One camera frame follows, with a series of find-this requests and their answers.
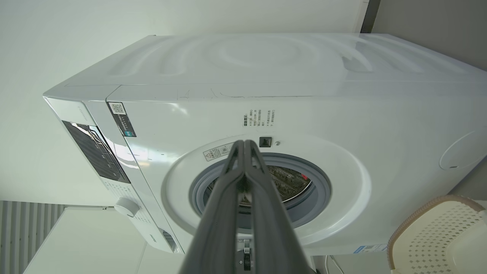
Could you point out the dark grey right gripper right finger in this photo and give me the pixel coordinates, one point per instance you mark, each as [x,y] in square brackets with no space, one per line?
[270,228]

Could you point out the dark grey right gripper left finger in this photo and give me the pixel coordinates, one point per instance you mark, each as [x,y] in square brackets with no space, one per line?
[217,228]

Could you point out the white washing machine dial knob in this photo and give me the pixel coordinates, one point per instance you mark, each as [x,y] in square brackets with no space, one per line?
[126,207]

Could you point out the black washing machine display panel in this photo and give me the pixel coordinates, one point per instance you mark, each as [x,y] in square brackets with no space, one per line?
[97,152]

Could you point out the cream perforated laundry basket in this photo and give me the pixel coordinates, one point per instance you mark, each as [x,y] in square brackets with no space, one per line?
[441,239]

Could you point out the grey rubber door gasket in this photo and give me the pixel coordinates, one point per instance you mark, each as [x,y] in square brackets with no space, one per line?
[317,198]

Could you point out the white warning label sticker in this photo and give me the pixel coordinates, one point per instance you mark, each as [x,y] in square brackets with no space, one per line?
[217,152]

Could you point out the white cabinet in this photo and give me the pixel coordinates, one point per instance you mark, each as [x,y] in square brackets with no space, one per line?
[95,243]

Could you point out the white front-load washing machine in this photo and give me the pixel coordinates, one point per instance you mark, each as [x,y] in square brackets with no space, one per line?
[312,95]

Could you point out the dark QR code sticker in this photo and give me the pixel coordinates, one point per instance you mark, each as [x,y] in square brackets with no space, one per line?
[121,118]

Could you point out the round drain filter cover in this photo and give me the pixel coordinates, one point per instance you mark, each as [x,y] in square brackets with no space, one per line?
[462,150]

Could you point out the grey slatted wall panel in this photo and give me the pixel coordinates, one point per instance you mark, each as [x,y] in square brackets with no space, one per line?
[23,232]

